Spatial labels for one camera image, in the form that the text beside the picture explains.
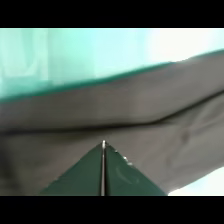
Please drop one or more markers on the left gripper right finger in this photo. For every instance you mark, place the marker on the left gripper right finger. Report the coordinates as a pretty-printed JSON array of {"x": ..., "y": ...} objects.
[{"x": 128, "y": 180}]

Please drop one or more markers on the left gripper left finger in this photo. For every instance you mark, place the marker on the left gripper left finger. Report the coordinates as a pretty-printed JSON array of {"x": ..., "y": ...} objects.
[{"x": 83, "y": 180}]

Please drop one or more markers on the dark brown shirt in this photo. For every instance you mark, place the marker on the dark brown shirt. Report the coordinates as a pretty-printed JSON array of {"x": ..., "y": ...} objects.
[{"x": 110, "y": 110}]

